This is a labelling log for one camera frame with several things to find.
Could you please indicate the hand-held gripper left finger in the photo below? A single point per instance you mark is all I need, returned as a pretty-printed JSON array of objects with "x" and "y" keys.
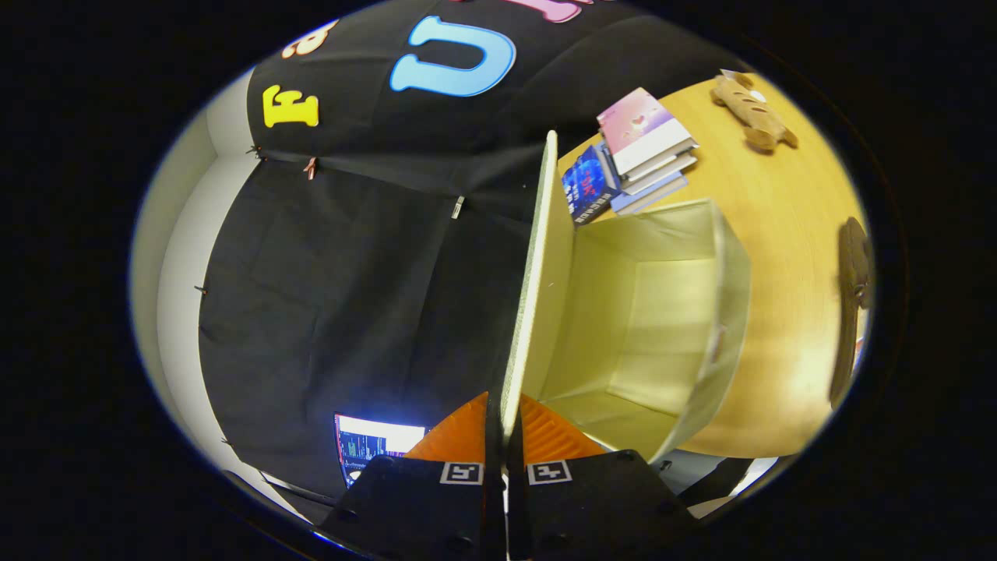
[{"x": 493, "y": 475}]

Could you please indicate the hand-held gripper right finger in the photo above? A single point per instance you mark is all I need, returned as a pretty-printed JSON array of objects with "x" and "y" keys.
[{"x": 516, "y": 483}]

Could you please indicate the pale green fabric storage box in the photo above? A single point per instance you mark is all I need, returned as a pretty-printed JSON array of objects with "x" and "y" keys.
[{"x": 662, "y": 312}]

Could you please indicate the brown fuzzy shoe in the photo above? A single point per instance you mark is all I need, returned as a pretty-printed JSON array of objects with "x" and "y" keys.
[{"x": 850, "y": 257}]

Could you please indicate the computer monitor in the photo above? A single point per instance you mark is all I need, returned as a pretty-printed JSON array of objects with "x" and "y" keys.
[{"x": 374, "y": 444}]

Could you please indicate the silver clip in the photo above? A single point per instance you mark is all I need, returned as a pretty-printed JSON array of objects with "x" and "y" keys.
[{"x": 458, "y": 207}]

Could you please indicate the dark blue book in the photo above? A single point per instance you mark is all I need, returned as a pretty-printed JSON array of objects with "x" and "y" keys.
[{"x": 588, "y": 183}]

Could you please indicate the pale blue book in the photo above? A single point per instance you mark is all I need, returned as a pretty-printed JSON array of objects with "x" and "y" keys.
[{"x": 646, "y": 201}]

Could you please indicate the grey cover book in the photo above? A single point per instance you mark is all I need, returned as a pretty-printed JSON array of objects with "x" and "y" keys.
[{"x": 662, "y": 175}]

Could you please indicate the orange clip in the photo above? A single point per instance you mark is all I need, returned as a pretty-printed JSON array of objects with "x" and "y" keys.
[{"x": 310, "y": 167}]

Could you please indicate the pink cover book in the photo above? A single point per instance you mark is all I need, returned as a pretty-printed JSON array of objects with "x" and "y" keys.
[{"x": 635, "y": 121}]

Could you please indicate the black clip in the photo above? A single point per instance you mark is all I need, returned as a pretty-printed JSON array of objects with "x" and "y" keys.
[{"x": 254, "y": 150}]

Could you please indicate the brown bread plush toy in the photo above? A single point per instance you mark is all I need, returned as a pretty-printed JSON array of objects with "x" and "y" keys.
[{"x": 752, "y": 113}]

